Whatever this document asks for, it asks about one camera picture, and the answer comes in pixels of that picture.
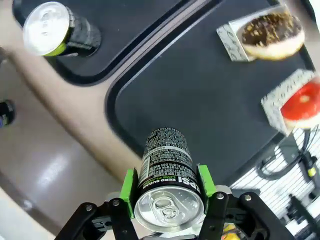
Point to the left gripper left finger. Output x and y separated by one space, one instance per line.
100 220

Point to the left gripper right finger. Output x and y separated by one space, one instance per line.
237 220

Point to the black Pepsi zero can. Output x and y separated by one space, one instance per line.
6 112
172 160
45 27

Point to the red frosted donut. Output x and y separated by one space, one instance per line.
302 105

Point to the chocolate sprinkled donut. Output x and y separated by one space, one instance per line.
272 30

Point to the brown plastic tray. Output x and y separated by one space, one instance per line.
62 175

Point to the large black serving tray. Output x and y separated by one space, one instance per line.
200 100

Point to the small black serving tray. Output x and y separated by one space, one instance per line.
120 25

